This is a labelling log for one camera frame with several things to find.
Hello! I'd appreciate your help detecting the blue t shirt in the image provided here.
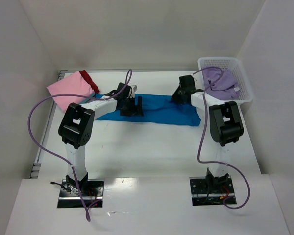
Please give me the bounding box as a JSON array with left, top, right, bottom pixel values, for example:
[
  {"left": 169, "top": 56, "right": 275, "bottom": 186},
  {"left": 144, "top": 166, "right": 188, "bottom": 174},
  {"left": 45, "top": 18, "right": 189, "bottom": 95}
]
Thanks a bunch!
[{"left": 98, "top": 94, "right": 201, "bottom": 127}]

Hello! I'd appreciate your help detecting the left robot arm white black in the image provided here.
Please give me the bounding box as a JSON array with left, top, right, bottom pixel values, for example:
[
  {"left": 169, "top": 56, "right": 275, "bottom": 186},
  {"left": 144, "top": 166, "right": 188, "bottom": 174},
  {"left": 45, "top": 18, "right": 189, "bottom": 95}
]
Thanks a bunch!
[{"left": 58, "top": 83, "right": 143, "bottom": 193}]

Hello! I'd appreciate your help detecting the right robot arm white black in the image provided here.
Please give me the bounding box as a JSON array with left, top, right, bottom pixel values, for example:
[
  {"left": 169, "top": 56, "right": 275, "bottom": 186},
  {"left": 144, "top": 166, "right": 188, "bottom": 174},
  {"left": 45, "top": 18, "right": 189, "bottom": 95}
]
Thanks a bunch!
[{"left": 172, "top": 75, "right": 244, "bottom": 190}]

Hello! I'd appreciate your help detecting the teal folded t shirt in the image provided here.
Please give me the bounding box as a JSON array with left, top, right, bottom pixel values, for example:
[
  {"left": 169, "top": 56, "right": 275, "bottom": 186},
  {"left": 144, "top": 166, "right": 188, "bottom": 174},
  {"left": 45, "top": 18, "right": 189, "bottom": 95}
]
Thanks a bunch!
[{"left": 79, "top": 93, "right": 97, "bottom": 104}]

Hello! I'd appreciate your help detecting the lavender t shirt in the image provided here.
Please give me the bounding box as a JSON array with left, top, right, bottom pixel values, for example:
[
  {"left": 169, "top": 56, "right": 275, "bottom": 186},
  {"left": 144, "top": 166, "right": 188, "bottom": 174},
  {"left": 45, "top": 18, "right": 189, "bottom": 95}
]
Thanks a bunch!
[{"left": 202, "top": 67, "right": 240, "bottom": 100}]

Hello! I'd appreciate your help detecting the pink folded t shirt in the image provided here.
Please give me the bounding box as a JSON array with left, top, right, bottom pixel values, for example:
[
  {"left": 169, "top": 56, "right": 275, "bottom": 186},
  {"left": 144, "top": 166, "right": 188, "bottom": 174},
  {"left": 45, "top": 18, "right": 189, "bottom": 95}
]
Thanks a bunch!
[{"left": 47, "top": 71, "right": 95, "bottom": 112}]

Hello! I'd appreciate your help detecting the dark red folded t shirt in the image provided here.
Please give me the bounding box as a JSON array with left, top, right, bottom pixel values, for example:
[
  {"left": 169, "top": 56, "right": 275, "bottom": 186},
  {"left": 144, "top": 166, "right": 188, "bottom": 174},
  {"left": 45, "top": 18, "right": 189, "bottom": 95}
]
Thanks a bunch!
[{"left": 79, "top": 70, "right": 100, "bottom": 94}]

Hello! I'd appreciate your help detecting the white plastic basket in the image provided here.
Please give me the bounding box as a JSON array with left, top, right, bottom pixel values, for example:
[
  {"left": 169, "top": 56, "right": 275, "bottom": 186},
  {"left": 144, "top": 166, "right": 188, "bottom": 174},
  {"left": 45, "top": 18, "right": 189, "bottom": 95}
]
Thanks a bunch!
[{"left": 197, "top": 57, "right": 253, "bottom": 105}]

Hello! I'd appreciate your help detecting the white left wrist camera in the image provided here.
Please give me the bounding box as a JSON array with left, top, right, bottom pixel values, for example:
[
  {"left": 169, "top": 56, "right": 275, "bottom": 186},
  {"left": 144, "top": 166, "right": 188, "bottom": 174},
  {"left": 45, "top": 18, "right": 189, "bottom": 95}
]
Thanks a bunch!
[{"left": 128, "top": 85, "right": 137, "bottom": 98}]

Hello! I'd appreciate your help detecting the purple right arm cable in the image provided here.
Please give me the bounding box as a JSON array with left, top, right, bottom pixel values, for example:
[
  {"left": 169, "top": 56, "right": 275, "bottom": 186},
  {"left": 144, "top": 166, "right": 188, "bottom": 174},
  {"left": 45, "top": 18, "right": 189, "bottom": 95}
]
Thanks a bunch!
[{"left": 192, "top": 66, "right": 250, "bottom": 209}]

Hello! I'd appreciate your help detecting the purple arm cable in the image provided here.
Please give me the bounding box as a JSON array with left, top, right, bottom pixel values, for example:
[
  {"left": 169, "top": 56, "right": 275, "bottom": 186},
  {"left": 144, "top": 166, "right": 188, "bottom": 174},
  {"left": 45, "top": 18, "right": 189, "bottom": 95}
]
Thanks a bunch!
[
  {"left": 28, "top": 69, "right": 133, "bottom": 222},
  {"left": 192, "top": 66, "right": 250, "bottom": 209}
]

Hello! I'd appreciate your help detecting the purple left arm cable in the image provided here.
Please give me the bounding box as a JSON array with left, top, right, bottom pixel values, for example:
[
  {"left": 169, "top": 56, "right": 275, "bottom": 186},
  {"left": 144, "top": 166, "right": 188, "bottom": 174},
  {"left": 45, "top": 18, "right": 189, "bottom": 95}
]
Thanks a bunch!
[{"left": 28, "top": 69, "right": 133, "bottom": 222}]

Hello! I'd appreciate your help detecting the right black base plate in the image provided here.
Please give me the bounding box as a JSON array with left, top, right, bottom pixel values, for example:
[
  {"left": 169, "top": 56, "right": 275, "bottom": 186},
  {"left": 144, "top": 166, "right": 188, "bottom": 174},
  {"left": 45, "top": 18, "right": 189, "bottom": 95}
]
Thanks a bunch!
[{"left": 190, "top": 177, "right": 237, "bottom": 206}]

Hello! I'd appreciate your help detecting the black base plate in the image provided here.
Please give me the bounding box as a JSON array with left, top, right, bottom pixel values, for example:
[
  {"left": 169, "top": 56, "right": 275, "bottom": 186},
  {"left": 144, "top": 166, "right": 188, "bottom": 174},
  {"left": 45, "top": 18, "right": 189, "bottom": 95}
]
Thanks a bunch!
[
  {"left": 57, "top": 179, "right": 104, "bottom": 209},
  {"left": 190, "top": 177, "right": 237, "bottom": 206}
]

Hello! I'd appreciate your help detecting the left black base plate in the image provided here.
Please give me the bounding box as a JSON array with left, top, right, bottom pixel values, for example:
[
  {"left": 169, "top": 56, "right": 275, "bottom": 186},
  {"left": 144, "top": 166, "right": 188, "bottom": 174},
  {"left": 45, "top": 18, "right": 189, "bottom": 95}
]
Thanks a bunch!
[{"left": 57, "top": 179, "right": 104, "bottom": 209}]

